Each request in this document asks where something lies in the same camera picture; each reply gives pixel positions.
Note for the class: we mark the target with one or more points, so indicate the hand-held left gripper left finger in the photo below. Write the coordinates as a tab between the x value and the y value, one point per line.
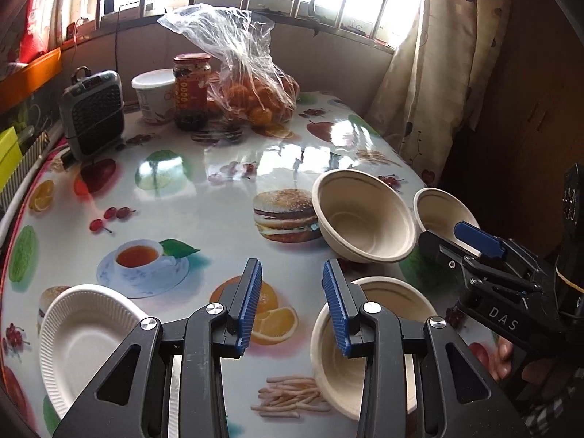
248	310

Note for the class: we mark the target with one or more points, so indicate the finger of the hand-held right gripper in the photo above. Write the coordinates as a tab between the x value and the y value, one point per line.
438	244
479	237

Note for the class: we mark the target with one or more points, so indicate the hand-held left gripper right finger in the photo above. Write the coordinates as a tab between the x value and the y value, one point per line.
337	315

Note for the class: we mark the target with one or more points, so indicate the beige paper bowl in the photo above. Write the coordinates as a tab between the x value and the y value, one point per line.
438	212
365	219
333	378

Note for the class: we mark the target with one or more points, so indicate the white paper plate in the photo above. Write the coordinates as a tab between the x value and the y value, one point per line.
86	337

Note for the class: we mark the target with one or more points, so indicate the person's right forearm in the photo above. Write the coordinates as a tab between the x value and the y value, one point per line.
547	410

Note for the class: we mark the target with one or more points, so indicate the person's right hand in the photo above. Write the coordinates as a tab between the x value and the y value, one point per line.
504	356

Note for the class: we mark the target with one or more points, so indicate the food print tablecloth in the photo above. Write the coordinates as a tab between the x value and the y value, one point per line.
182	219

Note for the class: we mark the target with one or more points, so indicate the cream patterned curtain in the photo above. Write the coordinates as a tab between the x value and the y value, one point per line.
438	77

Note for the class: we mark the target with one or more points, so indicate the clear plastic bag of oranges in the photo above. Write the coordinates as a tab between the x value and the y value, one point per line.
255	86

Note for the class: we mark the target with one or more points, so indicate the glass jar with red label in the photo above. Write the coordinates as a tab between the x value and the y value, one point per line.
191	91

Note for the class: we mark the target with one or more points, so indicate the white plastic tub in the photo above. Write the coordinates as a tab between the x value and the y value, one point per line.
153	96

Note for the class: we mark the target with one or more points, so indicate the grey portable heater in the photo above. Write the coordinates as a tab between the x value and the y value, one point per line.
93	114

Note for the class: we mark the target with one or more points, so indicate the grey zigzag striped box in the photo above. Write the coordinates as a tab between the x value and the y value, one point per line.
32	159

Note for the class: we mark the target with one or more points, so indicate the black window latch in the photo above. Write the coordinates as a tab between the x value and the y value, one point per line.
315	9

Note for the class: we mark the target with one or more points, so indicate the large green box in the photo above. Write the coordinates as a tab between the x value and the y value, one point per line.
9	155

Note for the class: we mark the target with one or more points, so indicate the orange box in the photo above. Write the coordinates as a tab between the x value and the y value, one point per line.
32	77

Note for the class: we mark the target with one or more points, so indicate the red patterned curtain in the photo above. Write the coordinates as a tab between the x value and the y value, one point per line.
39	13

